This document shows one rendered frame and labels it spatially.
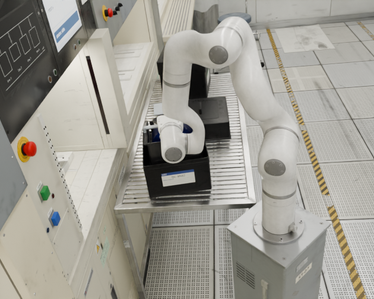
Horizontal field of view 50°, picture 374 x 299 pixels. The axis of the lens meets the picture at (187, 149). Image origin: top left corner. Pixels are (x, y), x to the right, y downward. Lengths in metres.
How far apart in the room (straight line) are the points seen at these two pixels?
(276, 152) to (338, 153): 2.08
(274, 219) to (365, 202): 1.48
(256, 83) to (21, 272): 0.81
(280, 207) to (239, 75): 0.49
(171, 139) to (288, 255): 0.58
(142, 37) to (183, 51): 1.99
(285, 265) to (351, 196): 1.53
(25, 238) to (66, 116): 0.89
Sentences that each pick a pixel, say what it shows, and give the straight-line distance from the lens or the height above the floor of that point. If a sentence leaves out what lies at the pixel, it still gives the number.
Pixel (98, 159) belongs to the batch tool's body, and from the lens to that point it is 1.87.
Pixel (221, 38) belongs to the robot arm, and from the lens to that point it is 1.10.
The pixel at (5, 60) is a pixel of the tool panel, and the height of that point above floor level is 1.57.
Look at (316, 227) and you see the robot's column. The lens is 1.59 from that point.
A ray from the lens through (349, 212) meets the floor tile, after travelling 2.80.
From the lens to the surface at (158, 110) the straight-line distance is 1.64.
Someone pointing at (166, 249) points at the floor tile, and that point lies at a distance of 2.56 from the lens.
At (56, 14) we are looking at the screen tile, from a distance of 1.41.
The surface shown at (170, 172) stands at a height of 0.88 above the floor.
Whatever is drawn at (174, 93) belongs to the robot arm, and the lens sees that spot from 1.29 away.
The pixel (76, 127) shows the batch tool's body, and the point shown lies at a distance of 1.90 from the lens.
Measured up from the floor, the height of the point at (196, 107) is 0.86.
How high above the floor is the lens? 1.89
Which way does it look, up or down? 34 degrees down
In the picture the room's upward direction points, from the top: 8 degrees counter-clockwise
